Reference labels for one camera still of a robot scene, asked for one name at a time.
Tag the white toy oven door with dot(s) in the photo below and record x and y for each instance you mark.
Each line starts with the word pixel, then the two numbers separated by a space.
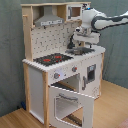
pixel 63 102

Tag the small metal pot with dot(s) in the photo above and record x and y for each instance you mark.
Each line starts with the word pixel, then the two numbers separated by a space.
pixel 78 52

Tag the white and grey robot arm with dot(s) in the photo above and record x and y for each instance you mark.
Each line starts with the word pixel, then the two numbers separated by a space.
pixel 93 21

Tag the white wooden toy kitchen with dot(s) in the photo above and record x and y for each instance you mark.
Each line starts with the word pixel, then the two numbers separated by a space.
pixel 46 40

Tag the right red stove knob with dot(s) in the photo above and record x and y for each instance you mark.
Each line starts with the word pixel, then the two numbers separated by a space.
pixel 74 69

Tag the red stove knob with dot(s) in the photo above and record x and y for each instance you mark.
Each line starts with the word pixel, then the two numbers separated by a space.
pixel 56 75
pixel 74 69

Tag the black toy stovetop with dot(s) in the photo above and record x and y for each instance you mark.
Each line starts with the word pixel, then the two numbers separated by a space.
pixel 52 59

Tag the left red stove knob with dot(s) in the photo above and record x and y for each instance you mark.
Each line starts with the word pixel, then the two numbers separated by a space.
pixel 56 75

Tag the grey toy sink basin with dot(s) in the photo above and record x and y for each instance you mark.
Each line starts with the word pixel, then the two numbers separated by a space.
pixel 86 50

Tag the black toy faucet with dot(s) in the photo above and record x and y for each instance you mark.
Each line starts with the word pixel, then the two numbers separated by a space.
pixel 71 44

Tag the white cabinet door with dispenser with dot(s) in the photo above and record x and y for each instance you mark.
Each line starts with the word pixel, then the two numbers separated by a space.
pixel 91 75

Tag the grey toy range hood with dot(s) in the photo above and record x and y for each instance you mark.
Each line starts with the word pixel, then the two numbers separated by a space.
pixel 48 18

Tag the white toy microwave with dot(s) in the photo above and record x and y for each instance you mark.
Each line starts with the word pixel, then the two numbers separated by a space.
pixel 74 11

